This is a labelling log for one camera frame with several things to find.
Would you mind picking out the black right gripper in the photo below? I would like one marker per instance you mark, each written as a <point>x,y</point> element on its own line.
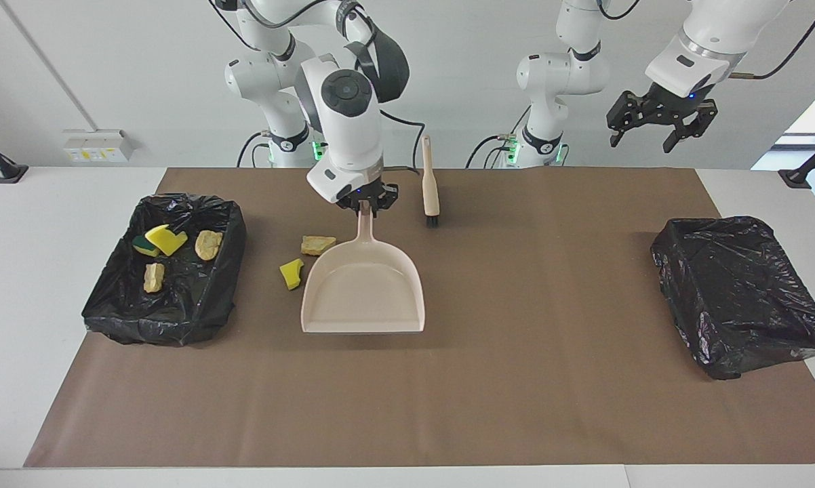
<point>363,195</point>

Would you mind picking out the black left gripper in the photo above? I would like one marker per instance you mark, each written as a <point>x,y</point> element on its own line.
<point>675,103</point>

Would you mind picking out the beige hand brush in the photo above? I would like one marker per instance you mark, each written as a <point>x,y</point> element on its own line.
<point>430,183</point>

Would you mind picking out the beige stone chunk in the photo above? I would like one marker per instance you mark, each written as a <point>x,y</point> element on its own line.
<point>154,277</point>
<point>316,245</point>
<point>208,245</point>

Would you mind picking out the pale pink plastic dustpan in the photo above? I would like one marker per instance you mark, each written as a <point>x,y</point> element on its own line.
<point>363,298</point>

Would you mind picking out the yellow sponge piece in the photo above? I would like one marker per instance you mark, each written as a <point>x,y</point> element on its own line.
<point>167,239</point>
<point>143,249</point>
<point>291,274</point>

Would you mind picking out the black bag lined bin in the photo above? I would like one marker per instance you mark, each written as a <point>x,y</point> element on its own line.
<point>740,291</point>
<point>184,312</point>

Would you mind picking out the black clamp stand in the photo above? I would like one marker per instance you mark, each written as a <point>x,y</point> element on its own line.
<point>797,177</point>
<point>4,169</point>

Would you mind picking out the brown table mat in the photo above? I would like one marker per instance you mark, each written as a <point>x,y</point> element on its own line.
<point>407,420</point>

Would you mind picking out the white wall socket box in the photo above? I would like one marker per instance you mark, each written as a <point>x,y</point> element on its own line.
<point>99,146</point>

